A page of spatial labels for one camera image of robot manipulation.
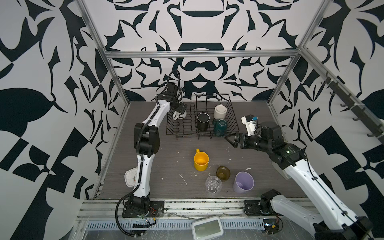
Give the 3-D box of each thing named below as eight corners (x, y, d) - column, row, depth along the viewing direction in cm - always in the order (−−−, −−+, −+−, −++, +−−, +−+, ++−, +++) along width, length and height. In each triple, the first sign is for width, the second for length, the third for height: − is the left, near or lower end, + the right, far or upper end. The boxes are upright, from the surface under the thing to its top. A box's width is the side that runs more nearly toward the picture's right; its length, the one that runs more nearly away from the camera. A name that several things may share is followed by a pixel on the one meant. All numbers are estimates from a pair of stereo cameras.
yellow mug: (193, 171, 88) (193, 165, 80) (193, 154, 94) (193, 147, 87) (207, 171, 88) (209, 165, 80) (206, 154, 94) (208, 147, 87)
